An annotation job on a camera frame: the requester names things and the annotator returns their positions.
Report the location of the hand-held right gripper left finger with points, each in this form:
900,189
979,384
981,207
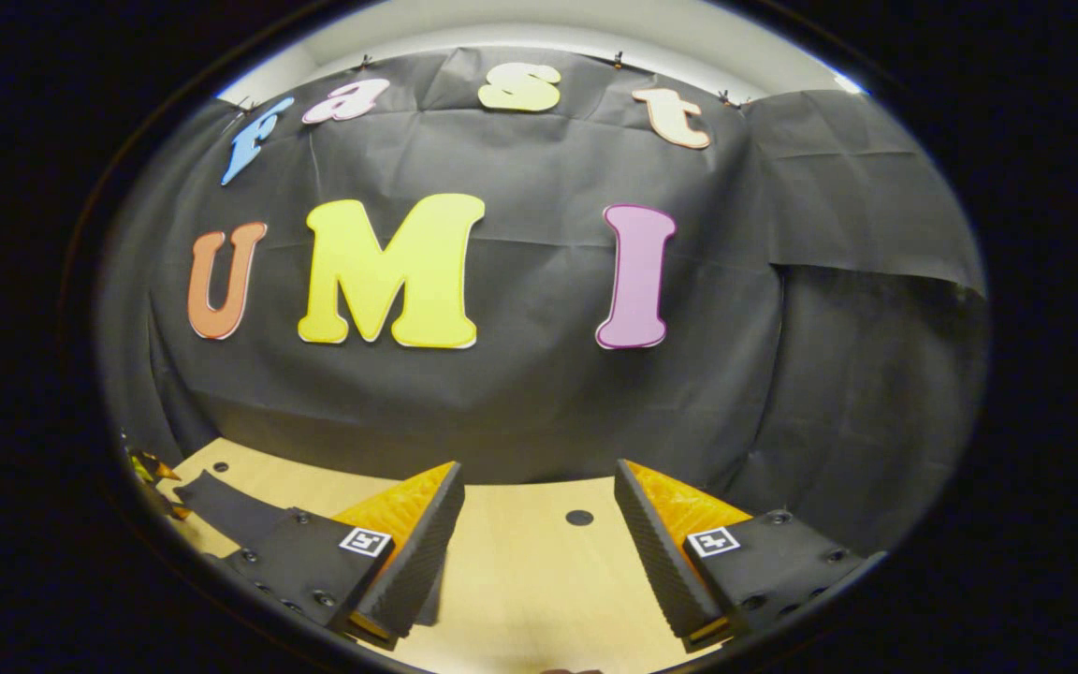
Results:
417,571

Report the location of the black backdrop cloth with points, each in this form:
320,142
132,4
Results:
539,402

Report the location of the black jeans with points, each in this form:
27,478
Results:
230,510

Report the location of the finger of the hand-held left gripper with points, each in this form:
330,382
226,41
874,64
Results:
155,468
174,510

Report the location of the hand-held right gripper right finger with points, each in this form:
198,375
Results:
665,571

